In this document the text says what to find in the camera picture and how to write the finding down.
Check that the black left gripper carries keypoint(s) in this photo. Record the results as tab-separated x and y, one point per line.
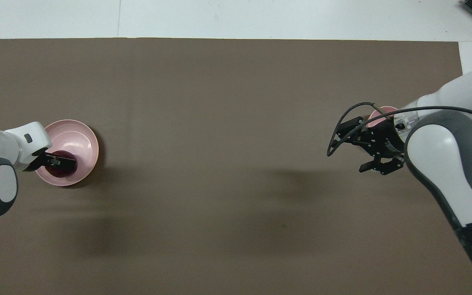
40	160

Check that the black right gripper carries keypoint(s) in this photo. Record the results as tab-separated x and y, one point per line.
383	141

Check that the dark red apple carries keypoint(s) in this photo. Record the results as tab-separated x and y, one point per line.
64	173

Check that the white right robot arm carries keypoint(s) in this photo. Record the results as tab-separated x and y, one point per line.
445	164

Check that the pink plate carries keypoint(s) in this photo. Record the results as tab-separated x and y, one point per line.
81	137

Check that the pink bowl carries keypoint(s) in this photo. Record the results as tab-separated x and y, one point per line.
379	116

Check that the brown table mat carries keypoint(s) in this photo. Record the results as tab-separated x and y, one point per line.
228	135

